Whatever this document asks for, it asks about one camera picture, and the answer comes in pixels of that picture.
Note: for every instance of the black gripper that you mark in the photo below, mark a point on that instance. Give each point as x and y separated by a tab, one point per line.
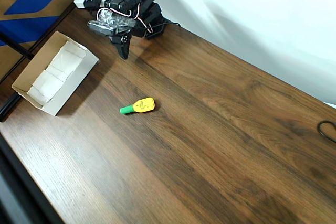
123	42

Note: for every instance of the yellow green glue tube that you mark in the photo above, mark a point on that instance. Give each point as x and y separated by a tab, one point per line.
143	105

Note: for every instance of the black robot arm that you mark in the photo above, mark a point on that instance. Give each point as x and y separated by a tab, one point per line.
148	11

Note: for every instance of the white cardboard box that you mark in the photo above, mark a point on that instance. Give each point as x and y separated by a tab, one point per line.
73	85

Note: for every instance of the tape-wrapped black webcam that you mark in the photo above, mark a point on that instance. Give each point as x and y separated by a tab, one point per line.
113	22

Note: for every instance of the white paper lining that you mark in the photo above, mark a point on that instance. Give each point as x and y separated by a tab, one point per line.
60	69

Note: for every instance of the black metal pole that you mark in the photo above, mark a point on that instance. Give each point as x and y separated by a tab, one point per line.
18	48

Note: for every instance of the black stand base bar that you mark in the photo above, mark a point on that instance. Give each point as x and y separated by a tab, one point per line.
8	108

